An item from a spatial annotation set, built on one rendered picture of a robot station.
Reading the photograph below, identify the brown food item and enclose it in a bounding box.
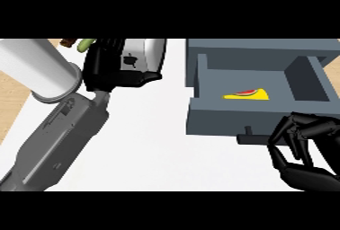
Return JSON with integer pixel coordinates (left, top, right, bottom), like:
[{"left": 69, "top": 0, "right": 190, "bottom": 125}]
[{"left": 60, "top": 39, "right": 80, "bottom": 49}]

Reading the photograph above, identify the green vegetable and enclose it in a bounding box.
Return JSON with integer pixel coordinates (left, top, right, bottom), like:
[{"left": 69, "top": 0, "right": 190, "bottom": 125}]
[{"left": 76, "top": 39, "right": 98, "bottom": 52}]

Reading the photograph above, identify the grey drawer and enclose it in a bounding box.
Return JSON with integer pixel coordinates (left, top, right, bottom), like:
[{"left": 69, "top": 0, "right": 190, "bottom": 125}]
[{"left": 190, "top": 53, "right": 333, "bottom": 104}]

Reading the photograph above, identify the yellow wedge with watermelon print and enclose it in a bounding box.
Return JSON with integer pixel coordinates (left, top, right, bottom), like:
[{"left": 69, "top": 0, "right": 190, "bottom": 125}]
[{"left": 222, "top": 87, "right": 271, "bottom": 102}]

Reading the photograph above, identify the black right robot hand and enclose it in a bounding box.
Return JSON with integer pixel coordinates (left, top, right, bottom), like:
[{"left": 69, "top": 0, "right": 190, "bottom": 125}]
[{"left": 267, "top": 111, "right": 340, "bottom": 192}]

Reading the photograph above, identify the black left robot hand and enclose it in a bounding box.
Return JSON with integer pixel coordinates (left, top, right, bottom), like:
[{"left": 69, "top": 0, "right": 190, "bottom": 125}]
[{"left": 83, "top": 39, "right": 165, "bottom": 93}]

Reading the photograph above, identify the grey cabinet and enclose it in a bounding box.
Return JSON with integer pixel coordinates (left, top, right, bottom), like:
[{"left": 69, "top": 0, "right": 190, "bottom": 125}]
[{"left": 185, "top": 39, "right": 340, "bottom": 100}]

